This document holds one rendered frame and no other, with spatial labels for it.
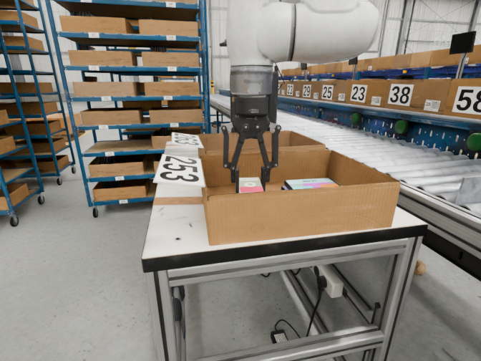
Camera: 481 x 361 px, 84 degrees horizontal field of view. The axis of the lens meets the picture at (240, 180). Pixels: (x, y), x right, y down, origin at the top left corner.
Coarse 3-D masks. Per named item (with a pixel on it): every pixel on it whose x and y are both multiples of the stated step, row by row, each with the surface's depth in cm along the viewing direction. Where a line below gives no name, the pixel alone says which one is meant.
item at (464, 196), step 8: (472, 176) 68; (480, 176) 68; (464, 184) 67; (472, 184) 68; (480, 184) 69; (464, 192) 68; (472, 192) 69; (480, 192) 70; (456, 200) 69; (464, 200) 69; (472, 200) 70; (480, 200) 71
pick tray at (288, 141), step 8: (200, 136) 102; (208, 136) 102; (216, 136) 103; (232, 136) 105; (264, 136) 108; (280, 136) 109; (288, 136) 110; (296, 136) 104; (304, 136) 98; (208, 144) 103; (216, 144) 104; (232, 144) 106; (248, 144) 107; (256, 144) 108; (280, 144) 110; (288, 144) 111; (296, 144) 105; (304, 144) 98; (312, 144) 92; (320, 144) 87; (200, 152) 89; (208, 152) 76; (216, 152) 77; (232, 152) 78; (240, 152) 78; (248, 152) 79; (256, 152) 79
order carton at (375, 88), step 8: (352, 80) 189; (360, 80) 181; (368, 80) 174; (376, 80) 166; (384, 80) 160; (368, 88) 174; (376, 88) 167; (384, 88) 161; (368, 96) 175; (376, 96) 167; (384, 96) 161; (352, 104) 191; (360, 104) 183; (368, 104) 175; (384, 104) 162
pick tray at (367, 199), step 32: (256, 160) 75; (288, 160) 77; (320, 160) 78; (352, 160) 68; (224, 192) 71; (256, 192) 47; (288, 192) 48; (320, 192) 49; (352, 192) 51; (384, 192) 52; (224, 224) 48; (256, 224) 49; (288, 224) 51; (320, 224) 52; (352, 224) 53; (384, 224) 55
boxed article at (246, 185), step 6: (240, 180) 67; (246, 180) 67; (252, 180) 67; (258, 180) 67; (240, 186) 64; (246, 186) 64; (252, 186) 64; (258, 186) 64; (240, 192) 60; (246, 192) 60
